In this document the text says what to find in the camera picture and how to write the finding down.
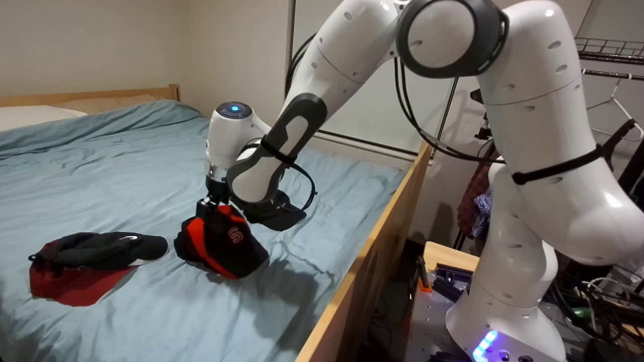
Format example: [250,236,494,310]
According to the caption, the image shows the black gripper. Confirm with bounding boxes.
[198,178,232,217]

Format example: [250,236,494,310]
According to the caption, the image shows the black cap orange brim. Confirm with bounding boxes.
[174,203,269,281]

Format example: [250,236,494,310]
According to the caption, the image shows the black cap red white logo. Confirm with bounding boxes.
[243,191,307,231]

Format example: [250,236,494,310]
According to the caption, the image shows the black cap white swoosh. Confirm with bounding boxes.
[31,231,168,270]

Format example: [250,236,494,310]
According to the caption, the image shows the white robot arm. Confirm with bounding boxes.
[207,0,644,362]

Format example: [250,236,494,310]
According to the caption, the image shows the blue bed sheet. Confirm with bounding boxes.
[0,99,408,362]

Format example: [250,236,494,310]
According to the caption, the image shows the white pillow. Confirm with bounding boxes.
[0,106,83,132]

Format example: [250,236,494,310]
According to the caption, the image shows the perforated metal work table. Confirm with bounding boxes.
[402,241,480,362]

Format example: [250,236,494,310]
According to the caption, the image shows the black clothes rack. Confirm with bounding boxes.
[455,37,644,362]

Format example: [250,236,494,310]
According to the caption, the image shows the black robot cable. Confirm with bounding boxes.
[280,32,505,214]

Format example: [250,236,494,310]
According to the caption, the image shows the wooden bed frame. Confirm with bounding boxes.
[0,83,437,362]

